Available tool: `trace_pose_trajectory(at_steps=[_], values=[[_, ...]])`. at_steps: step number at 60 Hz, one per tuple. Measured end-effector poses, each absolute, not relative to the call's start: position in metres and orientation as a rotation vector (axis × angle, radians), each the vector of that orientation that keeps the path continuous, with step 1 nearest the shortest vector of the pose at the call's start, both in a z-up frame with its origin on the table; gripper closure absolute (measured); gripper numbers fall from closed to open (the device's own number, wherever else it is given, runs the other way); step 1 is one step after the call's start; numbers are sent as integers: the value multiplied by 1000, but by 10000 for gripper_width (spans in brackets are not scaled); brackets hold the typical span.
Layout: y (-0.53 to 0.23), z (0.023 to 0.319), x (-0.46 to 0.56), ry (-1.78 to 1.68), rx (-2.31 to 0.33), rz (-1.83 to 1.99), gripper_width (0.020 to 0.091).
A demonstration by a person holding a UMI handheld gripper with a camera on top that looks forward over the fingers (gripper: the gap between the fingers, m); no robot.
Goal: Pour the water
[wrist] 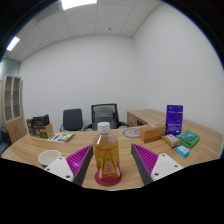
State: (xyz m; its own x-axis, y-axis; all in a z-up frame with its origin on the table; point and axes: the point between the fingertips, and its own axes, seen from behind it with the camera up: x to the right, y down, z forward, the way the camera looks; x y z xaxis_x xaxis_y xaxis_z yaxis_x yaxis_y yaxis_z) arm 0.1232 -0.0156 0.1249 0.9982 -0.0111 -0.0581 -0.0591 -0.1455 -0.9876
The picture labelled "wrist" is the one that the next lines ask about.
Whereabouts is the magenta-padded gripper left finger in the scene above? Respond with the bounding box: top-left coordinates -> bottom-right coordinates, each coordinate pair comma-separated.
44,144 -> 94,187

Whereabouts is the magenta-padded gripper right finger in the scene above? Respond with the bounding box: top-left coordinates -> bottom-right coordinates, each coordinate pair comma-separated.
130,143 -> 184,186

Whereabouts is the orange drink bottle white cap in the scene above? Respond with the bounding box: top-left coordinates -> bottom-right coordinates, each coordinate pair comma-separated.
92,121 -> 122,182

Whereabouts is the orange cardboard box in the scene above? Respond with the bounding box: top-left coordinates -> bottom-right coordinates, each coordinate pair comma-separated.
139,124 -> 167,144

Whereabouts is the green and white mug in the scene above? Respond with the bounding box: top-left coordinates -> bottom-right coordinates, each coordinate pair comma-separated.
37,149 -> 62,169

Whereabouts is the white and green leaflet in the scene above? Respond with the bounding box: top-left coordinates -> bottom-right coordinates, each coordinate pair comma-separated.
47,132 -> 75,143

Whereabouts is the small tan box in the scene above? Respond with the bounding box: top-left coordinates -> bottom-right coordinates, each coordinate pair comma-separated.
161,133 -> 182,149

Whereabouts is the round white disc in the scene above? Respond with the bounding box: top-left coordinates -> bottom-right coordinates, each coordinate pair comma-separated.
120,126 -> 144,140

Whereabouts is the small light blue box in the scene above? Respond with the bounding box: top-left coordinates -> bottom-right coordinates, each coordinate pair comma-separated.
174,145 -> 191,159

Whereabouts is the flat round red coaster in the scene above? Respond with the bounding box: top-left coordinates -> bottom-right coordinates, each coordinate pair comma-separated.
94,169 -> 122,187

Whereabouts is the black solid-back office chair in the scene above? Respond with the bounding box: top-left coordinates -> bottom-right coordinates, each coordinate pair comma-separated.
59,108 -> 84,132

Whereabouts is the brown box with tan side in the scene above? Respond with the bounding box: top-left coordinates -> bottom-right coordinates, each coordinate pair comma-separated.
34,123 -> 55,140

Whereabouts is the green flat box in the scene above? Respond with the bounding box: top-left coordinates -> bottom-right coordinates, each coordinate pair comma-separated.
176,129 -> 201,149

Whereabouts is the upright purple box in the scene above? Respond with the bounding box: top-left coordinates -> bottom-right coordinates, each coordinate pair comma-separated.
165,104 -> 184,136

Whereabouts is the black mesh-back office chair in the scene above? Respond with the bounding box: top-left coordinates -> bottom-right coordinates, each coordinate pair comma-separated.
83,103 -> 128,131

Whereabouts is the wooden glass-door cabinet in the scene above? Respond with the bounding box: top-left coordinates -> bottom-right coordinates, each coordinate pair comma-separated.
0,74 -> 28,144

